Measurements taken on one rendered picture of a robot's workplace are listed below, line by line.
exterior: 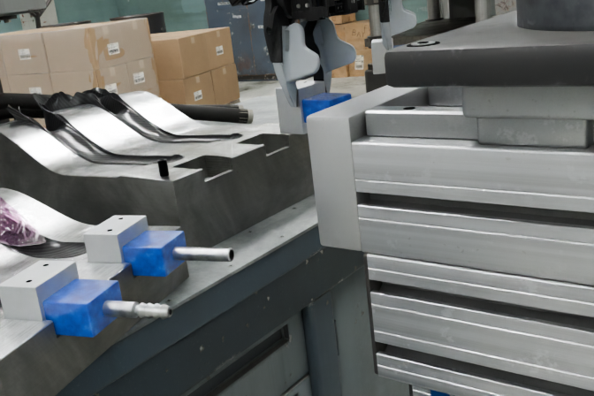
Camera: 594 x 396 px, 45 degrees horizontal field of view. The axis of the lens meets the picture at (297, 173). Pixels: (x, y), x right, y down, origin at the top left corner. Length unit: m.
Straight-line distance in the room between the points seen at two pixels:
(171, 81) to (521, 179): 5.16
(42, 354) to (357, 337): 0.60
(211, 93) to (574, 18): 5.45
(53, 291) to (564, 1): 0.41
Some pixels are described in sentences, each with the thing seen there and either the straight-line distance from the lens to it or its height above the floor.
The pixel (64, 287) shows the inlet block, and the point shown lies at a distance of 0.59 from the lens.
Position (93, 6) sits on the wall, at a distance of 9.84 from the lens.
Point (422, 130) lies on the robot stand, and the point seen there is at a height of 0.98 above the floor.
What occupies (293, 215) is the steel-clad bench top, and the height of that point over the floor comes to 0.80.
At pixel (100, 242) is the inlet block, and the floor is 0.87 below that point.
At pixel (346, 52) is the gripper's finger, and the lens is 0.85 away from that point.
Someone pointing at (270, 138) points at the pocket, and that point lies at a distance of 0.93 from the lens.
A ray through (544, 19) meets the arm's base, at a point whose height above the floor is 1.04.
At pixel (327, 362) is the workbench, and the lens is 1.01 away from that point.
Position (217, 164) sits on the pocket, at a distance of 0.85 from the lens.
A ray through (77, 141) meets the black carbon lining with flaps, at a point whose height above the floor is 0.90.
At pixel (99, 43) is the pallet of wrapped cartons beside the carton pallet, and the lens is 4.73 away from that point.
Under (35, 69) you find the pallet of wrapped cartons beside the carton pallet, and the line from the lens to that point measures 5.03.
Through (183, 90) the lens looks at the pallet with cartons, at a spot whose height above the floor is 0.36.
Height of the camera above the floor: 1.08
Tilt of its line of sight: 15 degrees down
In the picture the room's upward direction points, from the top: 7 degrees counter-clockwise
